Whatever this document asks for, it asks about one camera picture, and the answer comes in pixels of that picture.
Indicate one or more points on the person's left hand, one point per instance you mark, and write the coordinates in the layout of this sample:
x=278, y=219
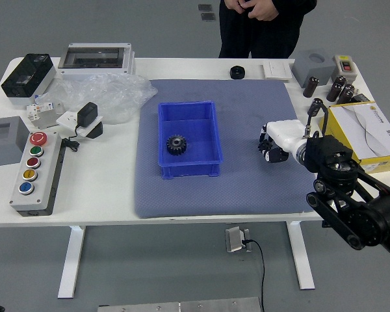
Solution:
x=265, y=11

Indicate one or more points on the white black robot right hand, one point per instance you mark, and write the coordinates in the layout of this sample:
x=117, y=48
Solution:
x=286, y=133

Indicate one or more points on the person's right hand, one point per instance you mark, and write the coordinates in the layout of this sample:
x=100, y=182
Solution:
x=242, y=5

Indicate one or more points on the small black gear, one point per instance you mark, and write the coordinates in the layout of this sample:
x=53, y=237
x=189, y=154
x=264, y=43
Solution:
x=263, y=147

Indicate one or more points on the blue plastic box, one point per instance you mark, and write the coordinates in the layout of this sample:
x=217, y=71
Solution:
x=188, y=110

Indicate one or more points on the big black gear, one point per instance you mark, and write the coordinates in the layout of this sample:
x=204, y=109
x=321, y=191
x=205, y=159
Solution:
x=176, y=145

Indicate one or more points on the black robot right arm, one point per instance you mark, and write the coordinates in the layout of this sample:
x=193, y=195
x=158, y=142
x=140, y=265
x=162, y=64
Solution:
x=344, y=208

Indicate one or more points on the black hex nut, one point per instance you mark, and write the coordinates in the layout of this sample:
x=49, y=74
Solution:
x=238, y=72

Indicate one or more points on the yellow white cardboard box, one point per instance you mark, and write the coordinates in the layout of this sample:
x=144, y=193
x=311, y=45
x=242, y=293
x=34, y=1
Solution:
x=367, y=130

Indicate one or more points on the silver floor socket box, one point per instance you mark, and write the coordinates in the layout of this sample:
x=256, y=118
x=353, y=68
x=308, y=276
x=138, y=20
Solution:
x=234, y=240

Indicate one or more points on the grey five-button control box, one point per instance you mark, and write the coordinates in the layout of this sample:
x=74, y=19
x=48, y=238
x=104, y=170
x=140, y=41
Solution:
x=32, y=175

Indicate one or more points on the grey distribution box clear window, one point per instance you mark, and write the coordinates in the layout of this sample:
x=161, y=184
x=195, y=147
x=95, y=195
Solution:
x=94, y=70

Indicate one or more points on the person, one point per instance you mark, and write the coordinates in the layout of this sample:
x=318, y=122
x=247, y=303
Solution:
x=240, y=35

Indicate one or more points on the dark floor outlet cover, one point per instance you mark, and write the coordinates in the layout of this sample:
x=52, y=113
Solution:
x=208, y=16
x=204, y=7

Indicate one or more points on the grey block with round hole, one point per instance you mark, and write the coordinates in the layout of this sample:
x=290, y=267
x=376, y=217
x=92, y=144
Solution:
x=312, y=70

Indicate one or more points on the grey-blue textured mat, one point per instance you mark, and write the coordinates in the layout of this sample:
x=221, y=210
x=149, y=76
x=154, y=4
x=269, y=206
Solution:
x=247, y=195

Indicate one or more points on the flat black component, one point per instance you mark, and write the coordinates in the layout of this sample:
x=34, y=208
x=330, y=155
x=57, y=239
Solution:
x=361, y=98

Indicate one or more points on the white table leg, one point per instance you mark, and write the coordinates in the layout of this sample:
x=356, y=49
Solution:
x=300, y=256
x=72, y=260

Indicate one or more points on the clear plastic bag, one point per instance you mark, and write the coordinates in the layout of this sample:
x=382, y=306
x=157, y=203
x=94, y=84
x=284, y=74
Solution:
x=117, y=94

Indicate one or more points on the grey block with square hole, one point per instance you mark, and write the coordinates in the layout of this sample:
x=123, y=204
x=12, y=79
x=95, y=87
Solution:
x=6, y=149

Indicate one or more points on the grey metal plate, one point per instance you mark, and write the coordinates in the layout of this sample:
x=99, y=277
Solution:
x=182, y=305

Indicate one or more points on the black socket base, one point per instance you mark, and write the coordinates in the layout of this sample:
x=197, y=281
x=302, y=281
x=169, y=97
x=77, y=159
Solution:
x=97, y=131

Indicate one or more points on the black power adapter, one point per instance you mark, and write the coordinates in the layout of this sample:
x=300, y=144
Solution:
x=87, y=114

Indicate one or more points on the white circuit breaker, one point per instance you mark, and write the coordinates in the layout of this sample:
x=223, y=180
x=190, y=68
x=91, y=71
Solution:
x=40, y=112

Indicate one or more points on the white wall switch panel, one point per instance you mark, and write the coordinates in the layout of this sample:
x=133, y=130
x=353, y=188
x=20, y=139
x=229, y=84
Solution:
x=277, y=70

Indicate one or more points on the grey switch box red button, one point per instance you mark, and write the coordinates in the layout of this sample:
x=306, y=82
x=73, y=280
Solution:
x=344, y=66

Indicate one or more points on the black-lidded enclosure box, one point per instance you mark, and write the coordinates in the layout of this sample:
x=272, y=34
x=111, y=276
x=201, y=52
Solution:
x=26, y=76

